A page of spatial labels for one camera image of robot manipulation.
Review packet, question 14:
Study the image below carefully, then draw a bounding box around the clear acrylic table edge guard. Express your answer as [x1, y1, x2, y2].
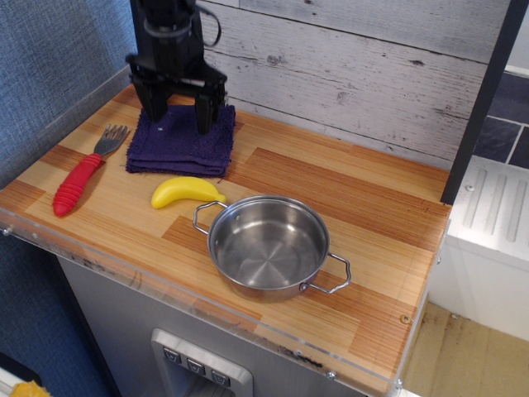
[0, 208, 414, 397]

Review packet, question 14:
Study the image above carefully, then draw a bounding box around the yellow object at corner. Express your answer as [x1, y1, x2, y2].
[10, 382, 50, 397]

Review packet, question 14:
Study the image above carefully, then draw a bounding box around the white toy sink drainboard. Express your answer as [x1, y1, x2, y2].
[448, 156, 528, 261]

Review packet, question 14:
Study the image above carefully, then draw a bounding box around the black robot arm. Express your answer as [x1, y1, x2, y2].
[126, 1, 227, 134]

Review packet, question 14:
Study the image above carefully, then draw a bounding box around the red handled metal fork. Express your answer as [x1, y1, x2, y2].
[52, 125, 128, 217]

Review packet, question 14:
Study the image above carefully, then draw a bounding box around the yellow toy banana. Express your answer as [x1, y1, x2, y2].
[150, 176, 226, 209]

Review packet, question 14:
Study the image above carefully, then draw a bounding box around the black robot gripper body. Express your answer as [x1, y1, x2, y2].
[126, 16, 227, 105]

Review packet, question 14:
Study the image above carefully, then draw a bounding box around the small stainless steel pot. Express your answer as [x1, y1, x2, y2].
[193, 195, 351, 302]

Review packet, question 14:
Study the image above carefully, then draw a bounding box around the purple towel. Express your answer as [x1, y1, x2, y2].
[126, 105, 236, 178]

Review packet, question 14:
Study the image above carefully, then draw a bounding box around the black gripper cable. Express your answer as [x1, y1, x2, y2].
[193, 0, 222, 48]

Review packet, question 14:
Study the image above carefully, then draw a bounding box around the black right frame post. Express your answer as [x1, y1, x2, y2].
[441, 0, 528, 205]

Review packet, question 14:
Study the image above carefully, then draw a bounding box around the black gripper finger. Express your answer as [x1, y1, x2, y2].
[131, 74, 170, 122]
[195, 87, 223, 135]

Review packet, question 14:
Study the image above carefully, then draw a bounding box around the silver toy fridge dispenser panel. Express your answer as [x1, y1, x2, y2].
[151, 328, 254, 396]

